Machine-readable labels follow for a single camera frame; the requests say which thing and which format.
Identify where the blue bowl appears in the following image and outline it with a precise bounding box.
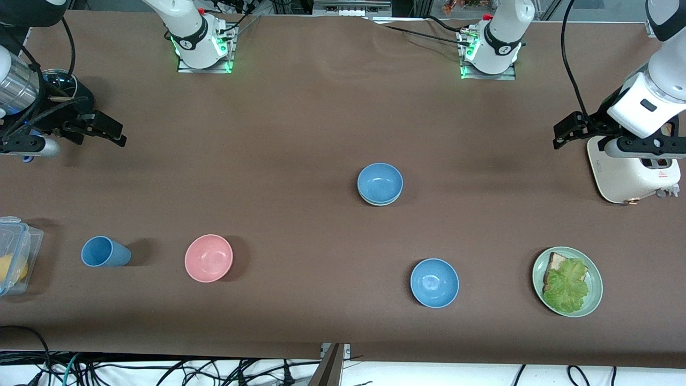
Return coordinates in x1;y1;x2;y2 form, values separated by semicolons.
410;258;460;309
357;162;404;203

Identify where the pale green bowl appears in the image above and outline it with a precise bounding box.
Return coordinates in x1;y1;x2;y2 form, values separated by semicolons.
360;193;401;207

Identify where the pink bowl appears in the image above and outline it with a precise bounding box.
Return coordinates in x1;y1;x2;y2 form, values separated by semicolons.
184;234;234;283

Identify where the black pot with glass lid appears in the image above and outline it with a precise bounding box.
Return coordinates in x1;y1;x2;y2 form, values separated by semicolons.
40;69;96;116

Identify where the cream white toaster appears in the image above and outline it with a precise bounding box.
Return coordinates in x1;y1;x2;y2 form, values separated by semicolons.
587;121;681;205

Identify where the clear container with blue lid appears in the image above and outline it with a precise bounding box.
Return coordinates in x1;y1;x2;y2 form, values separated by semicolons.
0;216;44;296

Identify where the blue plastic cup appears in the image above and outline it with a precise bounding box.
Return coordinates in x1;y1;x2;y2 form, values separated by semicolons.
81;236;132;268

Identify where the bread slice with dark crust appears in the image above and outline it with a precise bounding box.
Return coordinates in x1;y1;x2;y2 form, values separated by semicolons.
543;252;589;293

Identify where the yellow fruit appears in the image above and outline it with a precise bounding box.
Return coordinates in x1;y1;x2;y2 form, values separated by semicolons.
0;254;28;285

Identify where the pale green plate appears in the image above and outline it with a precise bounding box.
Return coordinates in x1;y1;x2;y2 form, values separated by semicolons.
532;247;603;318

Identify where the green lettuce leaf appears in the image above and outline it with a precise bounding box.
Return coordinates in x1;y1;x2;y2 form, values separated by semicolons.
542;258;590;314

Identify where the metal background equipment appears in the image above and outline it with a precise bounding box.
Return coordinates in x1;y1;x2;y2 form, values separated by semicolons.
312;0;392;18

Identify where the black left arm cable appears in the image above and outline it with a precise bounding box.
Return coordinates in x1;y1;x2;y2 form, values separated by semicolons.
561;0;596;129

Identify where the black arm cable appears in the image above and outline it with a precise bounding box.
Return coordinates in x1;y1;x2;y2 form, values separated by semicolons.
561;0;596;129
59;16;77;97

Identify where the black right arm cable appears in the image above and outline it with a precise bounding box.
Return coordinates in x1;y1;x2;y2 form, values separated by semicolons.
59;16;77;97

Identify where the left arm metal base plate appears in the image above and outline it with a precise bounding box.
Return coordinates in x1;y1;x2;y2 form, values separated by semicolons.
460;29;518;81

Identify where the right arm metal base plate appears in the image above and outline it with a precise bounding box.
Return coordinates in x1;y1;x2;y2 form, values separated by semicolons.
177;32;236;74

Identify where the black cable across table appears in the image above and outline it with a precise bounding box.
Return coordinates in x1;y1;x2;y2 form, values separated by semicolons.
364;16;472;44

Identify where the black looped floor cable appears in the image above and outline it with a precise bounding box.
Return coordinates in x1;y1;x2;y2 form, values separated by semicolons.
0;325;53;386

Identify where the teal floor cable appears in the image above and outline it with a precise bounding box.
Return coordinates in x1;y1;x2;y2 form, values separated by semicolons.
62;353;82;386

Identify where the grey metal stand post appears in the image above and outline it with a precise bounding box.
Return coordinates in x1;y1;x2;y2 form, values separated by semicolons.
308;343;352;386

